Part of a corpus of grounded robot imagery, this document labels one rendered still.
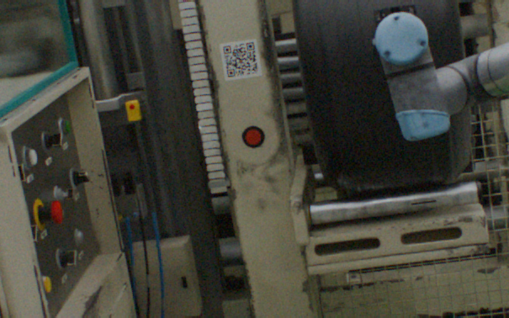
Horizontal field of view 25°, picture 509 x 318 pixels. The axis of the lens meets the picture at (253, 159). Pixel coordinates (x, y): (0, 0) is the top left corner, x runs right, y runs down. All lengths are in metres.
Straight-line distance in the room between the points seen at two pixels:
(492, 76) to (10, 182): 0.74
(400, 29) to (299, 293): 0.86
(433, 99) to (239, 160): 0.69
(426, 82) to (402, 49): 0.07
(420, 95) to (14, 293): 0.67
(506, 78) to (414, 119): 0.15
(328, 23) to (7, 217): 0.72
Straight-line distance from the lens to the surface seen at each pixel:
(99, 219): 2.26
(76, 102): 2.21
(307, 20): 2.12
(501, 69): 1.78
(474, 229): 2.28
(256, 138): 2.32
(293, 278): 2.40
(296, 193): 2.27
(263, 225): 2.37
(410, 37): 1.72
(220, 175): 2.36
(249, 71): 2.30
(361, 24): 2.09
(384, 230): 2.26
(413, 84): 1.74
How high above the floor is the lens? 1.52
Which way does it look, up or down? 13 degrees down
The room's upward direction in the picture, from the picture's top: 9 degrees counter-clockwise
